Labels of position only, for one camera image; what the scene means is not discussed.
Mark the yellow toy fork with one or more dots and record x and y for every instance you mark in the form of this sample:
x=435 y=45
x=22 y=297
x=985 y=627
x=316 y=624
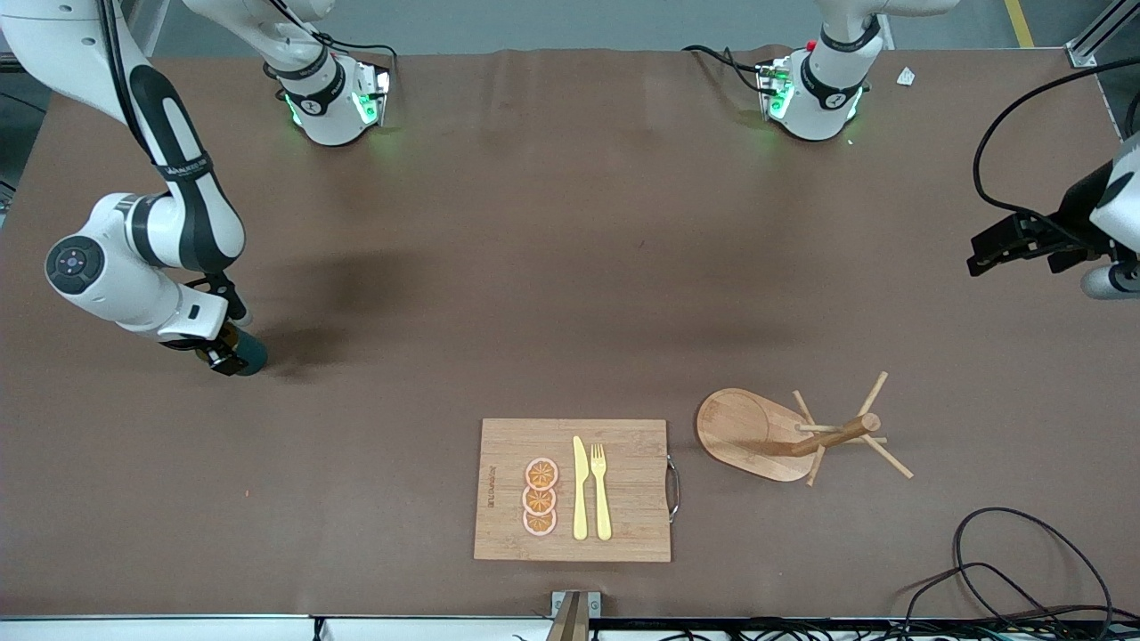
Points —
x=602 y=499

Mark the yellow toy knife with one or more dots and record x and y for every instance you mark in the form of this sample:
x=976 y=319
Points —
x=580 y=490

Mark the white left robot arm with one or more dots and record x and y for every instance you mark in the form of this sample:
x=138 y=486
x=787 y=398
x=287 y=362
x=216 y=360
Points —
x=828 y=89

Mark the teal cup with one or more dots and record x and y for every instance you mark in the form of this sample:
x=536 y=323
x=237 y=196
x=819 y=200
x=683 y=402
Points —
x=253 y=352

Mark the toy orange slice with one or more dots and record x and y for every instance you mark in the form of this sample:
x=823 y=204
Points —
x=541 y=474
x=539 y=499
x=539 y=523

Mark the small white paper scrap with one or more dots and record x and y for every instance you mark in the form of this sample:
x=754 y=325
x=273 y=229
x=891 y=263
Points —
x=906 y=77

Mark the wooden mug tree stand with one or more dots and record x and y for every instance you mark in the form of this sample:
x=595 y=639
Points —
x=748 y=432

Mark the aluminium camera post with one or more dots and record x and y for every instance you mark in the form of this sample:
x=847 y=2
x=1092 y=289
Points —
x=572 y=616

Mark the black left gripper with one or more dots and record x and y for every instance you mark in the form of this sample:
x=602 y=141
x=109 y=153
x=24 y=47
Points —
x=1075 y=214

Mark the aluminium frame rail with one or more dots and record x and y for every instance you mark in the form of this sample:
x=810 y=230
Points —
x=1095 y=36

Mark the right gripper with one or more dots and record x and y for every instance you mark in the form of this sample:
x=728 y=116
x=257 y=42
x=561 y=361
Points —
x=223 y=344

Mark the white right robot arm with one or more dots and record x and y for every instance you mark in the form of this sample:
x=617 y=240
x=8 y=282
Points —
x=187 y=214

